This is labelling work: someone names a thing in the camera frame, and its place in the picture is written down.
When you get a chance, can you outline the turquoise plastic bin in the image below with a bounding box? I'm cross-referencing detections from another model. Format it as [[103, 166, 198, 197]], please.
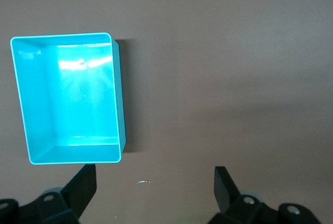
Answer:
[[9, 32, 127, 166]]

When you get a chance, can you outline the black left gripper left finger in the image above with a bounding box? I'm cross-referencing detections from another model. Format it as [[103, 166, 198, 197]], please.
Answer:
[[0, 164, 98, 224]]

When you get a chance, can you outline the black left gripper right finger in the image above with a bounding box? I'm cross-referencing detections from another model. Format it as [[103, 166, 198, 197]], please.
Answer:
[[208, 166, 319, 224]]

